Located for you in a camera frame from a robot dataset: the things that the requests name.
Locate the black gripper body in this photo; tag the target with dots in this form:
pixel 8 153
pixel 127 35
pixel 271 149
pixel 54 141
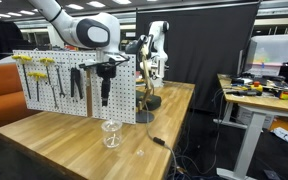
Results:
pixel 106 70

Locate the large steel combination wrench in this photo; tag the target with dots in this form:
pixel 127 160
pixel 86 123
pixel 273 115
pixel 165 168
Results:
pixel 60 81

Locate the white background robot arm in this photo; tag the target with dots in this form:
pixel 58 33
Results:
pixel 158 40

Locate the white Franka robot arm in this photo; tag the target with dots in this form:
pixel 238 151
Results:
pixel 90 31

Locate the small steel combination wrench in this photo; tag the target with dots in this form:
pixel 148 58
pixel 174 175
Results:
pixel 54 97

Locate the white metal pegboard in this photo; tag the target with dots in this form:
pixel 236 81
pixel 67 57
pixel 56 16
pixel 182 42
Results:
pixel 122 96

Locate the black pliers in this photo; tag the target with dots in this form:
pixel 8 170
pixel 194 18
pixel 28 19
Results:
pixel 76 80

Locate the wooden lamp stand black head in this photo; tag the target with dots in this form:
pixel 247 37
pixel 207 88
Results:
pixel 146 73

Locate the black padded base block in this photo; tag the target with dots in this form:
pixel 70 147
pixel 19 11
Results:
pixel 154 100

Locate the ceiling light panel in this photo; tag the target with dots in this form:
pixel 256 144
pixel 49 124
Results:
pixel 122 1
pixel 96 4
pixel 74 6

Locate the black curtain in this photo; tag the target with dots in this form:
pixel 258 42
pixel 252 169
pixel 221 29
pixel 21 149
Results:
pixel 200 56

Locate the orange sofa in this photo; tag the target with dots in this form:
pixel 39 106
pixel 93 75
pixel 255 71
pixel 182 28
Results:
pixel 2 96

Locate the white box under desk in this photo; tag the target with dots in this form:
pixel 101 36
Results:
pixel 247 116

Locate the black computer monitor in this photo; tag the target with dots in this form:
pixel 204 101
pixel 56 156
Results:
pixel 249 56

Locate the wooden side desk white legs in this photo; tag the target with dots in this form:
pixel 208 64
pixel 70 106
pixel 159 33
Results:
pixel 260 103

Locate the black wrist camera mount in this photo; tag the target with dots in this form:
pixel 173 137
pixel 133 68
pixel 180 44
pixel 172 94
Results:
pixel 90 64

